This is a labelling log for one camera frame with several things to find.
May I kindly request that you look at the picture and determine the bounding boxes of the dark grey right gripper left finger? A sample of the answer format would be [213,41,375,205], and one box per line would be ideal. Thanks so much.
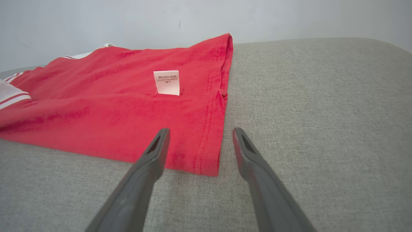
[85,128,171,232]

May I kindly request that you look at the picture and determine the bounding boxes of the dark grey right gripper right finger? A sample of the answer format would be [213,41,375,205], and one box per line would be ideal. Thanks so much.
[232,127,318,232]

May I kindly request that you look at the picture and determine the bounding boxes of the red jersey with black number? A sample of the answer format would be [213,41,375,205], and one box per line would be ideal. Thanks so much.
[0,33,234,177]

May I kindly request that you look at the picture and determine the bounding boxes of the grey fabric sofa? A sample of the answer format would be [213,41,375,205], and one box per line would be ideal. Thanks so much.
[0,37,412,232]

